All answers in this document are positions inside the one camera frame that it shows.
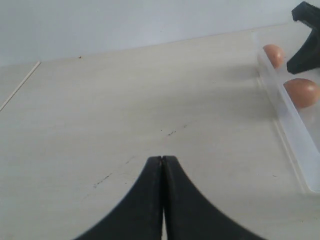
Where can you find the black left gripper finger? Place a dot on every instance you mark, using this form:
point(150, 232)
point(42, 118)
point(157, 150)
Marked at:
point(139, 215)
point(308, 56)
point(189, 215)
point(307, 14)

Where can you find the brown egg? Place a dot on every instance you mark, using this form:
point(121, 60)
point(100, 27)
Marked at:
point(302, 92)
point(275, 54)

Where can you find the clear plastic box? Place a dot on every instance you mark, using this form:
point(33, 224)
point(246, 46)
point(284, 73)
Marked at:
point(300, 127)

